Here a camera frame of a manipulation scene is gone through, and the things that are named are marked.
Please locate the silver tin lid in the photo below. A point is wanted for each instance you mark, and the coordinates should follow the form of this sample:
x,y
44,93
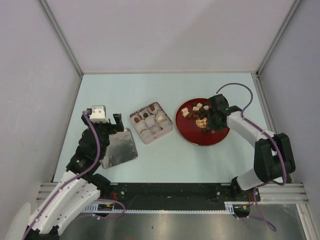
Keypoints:
x,y
122,149

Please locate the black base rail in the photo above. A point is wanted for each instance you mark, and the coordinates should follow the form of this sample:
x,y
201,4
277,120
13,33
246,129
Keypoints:
x,y
178,196

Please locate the white chocolate block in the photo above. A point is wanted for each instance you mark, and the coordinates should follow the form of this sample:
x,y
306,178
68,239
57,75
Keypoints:
x,y
184,110
185,114

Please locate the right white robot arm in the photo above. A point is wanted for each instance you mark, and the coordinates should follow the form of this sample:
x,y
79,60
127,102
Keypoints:
x,y
273,156

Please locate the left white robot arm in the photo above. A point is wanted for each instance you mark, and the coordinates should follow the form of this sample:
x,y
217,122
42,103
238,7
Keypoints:
x,y
79,185

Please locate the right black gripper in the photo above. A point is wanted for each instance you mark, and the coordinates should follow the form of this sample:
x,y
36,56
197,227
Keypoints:
x,y
210,125

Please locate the white slotted cable duct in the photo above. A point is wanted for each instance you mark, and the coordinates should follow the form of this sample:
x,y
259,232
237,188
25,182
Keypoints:
x,y
101,208

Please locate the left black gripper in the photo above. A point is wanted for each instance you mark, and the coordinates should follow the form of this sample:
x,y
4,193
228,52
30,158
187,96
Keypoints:
x,y
114,128

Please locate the pink chocolate tin box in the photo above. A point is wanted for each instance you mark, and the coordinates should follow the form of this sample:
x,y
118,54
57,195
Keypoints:
x,y
149,129

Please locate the red round plate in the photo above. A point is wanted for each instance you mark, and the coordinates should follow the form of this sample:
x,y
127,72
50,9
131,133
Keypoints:
x,y
194,127

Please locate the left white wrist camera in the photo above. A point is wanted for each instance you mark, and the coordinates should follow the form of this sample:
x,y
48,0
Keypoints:
x,y
97,114

